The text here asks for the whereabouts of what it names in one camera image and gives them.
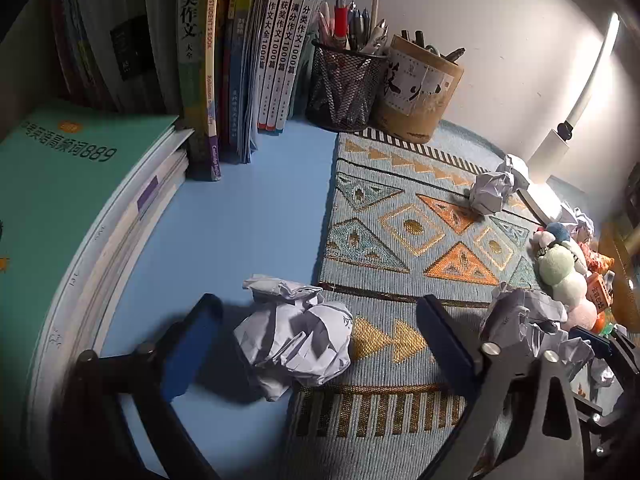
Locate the blue and white plush toy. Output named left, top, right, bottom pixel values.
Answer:
left=531, top=221, right=586, bottom=261

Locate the black mesh pen holder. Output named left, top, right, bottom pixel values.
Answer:
left=305, top=40, right=390, bottom=133

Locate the green white pink plush toy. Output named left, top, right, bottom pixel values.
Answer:
left=537, top=245, right=598, bottom=332

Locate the patterned woven mat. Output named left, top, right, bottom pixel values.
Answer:
left=290, top=120, right=640, bottom=480

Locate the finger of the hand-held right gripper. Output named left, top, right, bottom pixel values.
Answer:
left=574, top=394, right=637, bottom=462
left=568, top=326, right=640, bottom=377

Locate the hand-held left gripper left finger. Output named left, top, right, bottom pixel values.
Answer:
left=75, top=292, right=223, bottom=480

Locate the orange snack packet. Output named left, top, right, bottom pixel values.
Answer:
left=582, top=247, right=615, bottom=274

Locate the row of upright books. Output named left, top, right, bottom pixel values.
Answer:
left=50, top=0, right=342, bottom=182

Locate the white thick book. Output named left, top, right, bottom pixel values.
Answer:
left=25, top=150, right=190, bottom=480

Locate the brown paper pen holder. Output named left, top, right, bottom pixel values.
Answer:
left=372, top=35, right=463, bottom=145

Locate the bunch of colourful pens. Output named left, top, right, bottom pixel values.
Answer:
left=317, top=0, right=391, bottom=56

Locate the bunch of dark pens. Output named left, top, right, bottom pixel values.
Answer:
left=400, top=30, right=467, bottom=63

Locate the white paper ball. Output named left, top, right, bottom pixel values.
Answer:
left=480, top=282, right=596, bottom=366
left=232, top=274, right=353, bottom=402
left=557, top=202, right=597, bottom=246
left=469, top=171, right=516, bottom=216
left=590, top=355, right=619, bottom=388
left=495, top=154, right=532, bottom=191

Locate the orange carton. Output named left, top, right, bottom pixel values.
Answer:
left=585, top=272, right=614, bottom=311

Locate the white desk lamp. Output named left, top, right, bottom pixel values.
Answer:
left=520, top=10, right=623, bottom=222

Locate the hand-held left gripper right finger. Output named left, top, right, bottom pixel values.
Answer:
left=416, top=295, right=586, bottom=480

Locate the teal cover book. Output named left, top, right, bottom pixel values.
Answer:
left=0, top=99, right=195, bottom=480

